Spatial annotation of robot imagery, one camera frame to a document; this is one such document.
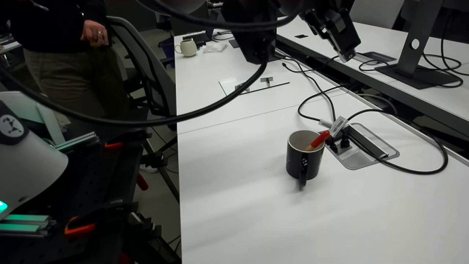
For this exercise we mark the person in black sweater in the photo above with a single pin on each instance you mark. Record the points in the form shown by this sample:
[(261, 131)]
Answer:
[(58, 73)]

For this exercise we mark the black mug with white print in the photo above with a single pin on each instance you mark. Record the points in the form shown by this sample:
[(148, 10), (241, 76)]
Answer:
[(302, 166)]

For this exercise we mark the aluminium rail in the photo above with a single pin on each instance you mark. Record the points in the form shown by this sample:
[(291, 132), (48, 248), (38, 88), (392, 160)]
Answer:
[(23, 223), (74, 141)]

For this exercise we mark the red capped wooden marker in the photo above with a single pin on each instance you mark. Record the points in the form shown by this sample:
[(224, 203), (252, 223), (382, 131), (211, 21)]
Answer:
[(319, 139)]

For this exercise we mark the black office chair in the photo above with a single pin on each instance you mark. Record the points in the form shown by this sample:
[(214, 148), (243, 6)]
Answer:
[(146, 73)]

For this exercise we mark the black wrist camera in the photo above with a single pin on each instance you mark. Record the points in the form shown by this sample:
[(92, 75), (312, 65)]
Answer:
[(249, 34)]

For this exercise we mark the dark grey docking hub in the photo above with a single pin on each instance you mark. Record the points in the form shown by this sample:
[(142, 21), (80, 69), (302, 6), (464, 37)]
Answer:
[(378, 56)]

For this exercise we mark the person left hand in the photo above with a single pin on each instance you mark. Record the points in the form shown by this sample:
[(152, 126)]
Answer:
[(95, 32)]

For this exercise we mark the black monitor stand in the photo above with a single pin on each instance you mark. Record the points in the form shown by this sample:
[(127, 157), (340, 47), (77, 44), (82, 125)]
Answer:
[(419, 24)]

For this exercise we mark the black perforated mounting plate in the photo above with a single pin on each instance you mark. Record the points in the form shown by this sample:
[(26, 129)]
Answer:
[(92, 181)]

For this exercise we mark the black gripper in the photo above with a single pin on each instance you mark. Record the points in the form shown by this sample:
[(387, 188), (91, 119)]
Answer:
[(326, 12)]

